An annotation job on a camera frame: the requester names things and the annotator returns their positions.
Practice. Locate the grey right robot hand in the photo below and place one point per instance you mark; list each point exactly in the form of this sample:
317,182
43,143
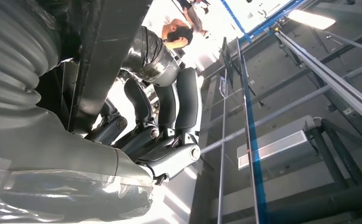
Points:
60,160

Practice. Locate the person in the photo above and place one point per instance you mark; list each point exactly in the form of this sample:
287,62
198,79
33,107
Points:
193,15
180,34

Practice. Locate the grey ceiling pipe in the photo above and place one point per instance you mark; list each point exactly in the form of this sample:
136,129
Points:
276,112

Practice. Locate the ceiling light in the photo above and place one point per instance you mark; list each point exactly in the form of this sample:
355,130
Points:
310,19

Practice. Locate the silver ceiling rail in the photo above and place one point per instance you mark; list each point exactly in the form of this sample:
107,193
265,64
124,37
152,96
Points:
338,88

